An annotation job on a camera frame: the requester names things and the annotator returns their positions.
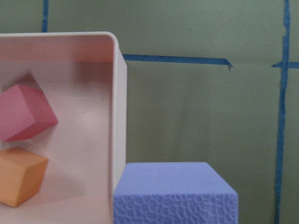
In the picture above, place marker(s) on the purple foam cube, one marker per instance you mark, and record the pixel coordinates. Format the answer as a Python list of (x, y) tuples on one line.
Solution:
[(174, 193)]

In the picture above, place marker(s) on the red foam cube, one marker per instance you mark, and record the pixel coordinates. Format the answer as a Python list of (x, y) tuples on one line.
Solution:
[(24, 113)]

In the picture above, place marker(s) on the orange foam cube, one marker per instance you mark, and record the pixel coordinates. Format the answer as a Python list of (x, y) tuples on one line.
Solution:
[(21, 175)]

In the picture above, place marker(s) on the pink plastic bin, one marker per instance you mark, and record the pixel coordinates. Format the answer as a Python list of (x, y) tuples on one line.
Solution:
[(84, 78)]

